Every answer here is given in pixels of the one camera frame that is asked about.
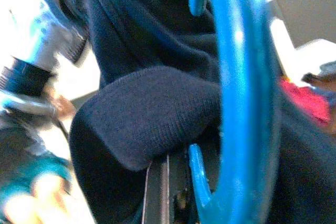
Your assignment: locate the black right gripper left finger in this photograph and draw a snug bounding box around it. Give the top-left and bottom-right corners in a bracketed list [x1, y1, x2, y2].
[143, 154, 184, 224]

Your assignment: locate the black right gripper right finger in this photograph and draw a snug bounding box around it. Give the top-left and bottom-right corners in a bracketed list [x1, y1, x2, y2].
[203, 129, 223, 196]

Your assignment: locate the blue plastic hanger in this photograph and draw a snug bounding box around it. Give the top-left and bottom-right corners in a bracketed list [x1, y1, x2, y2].
[187, 0, 286, 224]

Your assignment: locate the dark knit shirt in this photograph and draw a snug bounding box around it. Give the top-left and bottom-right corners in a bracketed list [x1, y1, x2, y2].
[69, 0, 336, 224]

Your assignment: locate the red t-shirt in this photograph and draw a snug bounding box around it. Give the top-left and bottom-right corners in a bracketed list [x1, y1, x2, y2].
[278, 77, 333, 129]

